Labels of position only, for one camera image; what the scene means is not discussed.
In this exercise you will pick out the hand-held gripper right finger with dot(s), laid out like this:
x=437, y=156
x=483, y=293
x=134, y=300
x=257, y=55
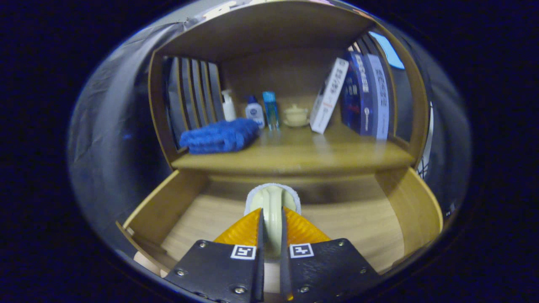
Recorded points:
x=284, y=269

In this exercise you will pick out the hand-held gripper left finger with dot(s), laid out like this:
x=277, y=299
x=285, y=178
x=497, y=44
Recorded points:
x=260, y=269

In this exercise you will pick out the wooden drawer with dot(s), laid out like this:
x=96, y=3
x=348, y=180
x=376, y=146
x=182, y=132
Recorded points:
x=358, y=223

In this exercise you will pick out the wooden cabinet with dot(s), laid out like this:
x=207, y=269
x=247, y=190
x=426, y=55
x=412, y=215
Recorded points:
x=261, y=25

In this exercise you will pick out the blue folded towel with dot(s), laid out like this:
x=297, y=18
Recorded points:
x=219, y=136

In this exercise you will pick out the cream lidded teacup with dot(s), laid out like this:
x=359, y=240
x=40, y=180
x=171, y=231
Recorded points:
x=295, y=115

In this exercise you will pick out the white bottle blue cap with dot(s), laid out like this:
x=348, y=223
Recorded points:
x=254, y=113

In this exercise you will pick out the clear blue bottle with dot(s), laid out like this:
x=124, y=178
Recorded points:
x=270, y=109

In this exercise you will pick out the white pump bottle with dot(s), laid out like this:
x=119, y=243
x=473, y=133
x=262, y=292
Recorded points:
x=228, y=107

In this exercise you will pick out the white book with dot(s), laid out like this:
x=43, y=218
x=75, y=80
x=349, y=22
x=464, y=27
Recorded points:
x=328, y=97

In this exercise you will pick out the dark blue book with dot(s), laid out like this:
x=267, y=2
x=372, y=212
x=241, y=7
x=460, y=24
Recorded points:
x=356, y=97

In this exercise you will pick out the white stand pole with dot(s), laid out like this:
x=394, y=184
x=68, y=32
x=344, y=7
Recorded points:
x=428, y=139

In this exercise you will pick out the pale grey-blue book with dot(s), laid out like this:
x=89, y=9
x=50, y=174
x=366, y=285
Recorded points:
x=381, y=97

